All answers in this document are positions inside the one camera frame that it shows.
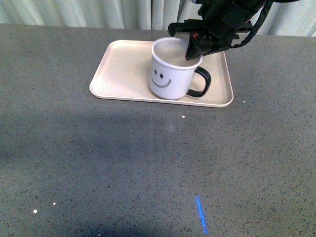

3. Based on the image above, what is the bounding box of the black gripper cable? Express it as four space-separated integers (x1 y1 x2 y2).
231 0 274 49

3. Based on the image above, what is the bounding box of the white pleated curtain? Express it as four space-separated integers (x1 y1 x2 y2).
0 0 316 37

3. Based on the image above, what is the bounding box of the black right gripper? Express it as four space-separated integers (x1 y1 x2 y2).
167 0 267 60

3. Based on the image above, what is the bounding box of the beige rectangular plastic tray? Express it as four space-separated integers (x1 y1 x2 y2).
89 40 234 108

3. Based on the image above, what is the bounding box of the white smiley face mug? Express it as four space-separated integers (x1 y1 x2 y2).
149 37 211 100

